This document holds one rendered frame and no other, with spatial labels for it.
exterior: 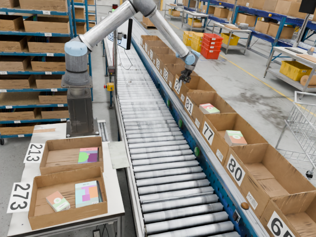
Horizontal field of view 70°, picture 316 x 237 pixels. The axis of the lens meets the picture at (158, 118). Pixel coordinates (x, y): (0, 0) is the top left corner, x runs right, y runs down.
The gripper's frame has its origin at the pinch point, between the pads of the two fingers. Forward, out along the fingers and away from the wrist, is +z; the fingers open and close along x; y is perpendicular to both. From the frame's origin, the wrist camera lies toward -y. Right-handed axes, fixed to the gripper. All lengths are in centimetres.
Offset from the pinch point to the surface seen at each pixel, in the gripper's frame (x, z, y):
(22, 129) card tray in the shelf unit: -141, 123, -63
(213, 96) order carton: 26.1, -6.6, 20.2
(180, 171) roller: -16, 32, 85
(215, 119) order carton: 10, -2, 59
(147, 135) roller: -30, 36, 39
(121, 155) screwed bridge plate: -54, 42, 64
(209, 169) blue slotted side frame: 2, 24, 89
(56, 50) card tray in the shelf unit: -118, 17, -64
